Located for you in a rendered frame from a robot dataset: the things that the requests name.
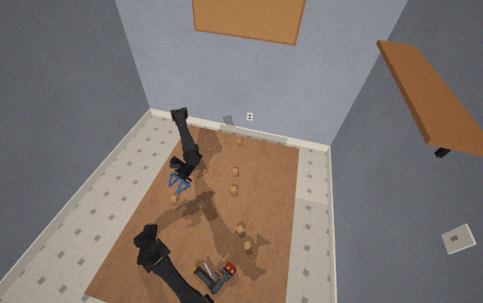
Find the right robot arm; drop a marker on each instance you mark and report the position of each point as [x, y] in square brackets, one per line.
[164, 268]

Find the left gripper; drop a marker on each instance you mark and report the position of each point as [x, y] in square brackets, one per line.
[182, 181]

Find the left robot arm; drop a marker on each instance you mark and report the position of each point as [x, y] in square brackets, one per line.
[189, 147]

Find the grey pistol-grip hose nozzle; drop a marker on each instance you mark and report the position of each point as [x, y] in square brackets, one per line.
[225, 275]

